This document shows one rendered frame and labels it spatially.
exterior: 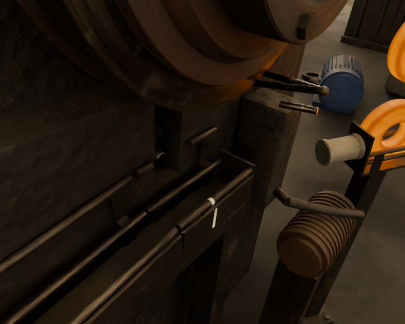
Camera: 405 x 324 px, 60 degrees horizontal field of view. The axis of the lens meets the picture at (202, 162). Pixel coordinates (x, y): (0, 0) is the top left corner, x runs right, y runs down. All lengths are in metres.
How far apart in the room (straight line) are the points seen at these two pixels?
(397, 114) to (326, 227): 0.29
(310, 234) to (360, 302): 0.68
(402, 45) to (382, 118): 0.16
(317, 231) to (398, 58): 0.38
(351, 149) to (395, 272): 0.87
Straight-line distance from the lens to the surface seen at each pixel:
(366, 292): 1.49
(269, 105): 0.66
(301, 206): 0.77
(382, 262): 1.63
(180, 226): 0.50
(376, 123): 0.85
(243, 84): 0.47
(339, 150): 0.81
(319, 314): 1.35
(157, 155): 0.57
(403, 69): 0.82
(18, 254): 0.45
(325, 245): 0.81
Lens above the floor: 1.07
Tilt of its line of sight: 35 degrees down
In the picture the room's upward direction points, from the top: 6 degrees clockwise
